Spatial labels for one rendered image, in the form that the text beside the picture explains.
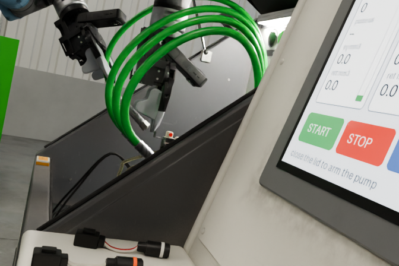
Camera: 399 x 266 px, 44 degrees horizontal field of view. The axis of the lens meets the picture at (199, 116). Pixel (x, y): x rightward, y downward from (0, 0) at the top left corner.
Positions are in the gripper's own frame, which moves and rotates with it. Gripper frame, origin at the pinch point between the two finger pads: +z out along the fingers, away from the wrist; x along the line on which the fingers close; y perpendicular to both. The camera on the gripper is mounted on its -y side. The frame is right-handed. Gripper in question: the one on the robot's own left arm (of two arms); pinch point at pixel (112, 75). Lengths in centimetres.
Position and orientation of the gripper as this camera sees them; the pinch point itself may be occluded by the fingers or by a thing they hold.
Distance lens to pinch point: 115.0
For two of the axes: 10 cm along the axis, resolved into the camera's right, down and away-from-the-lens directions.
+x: -2.6, -2.4, -9.4
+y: -8.6, 5.0, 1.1
